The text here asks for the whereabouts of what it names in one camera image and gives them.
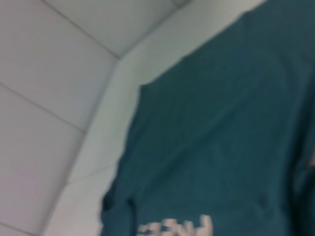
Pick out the blue shirt with FREE print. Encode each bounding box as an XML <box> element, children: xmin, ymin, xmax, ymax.
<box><xmin>100</xmin><ymin>0</ymin><xmax>315</xmax><ymax>236</ymax></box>

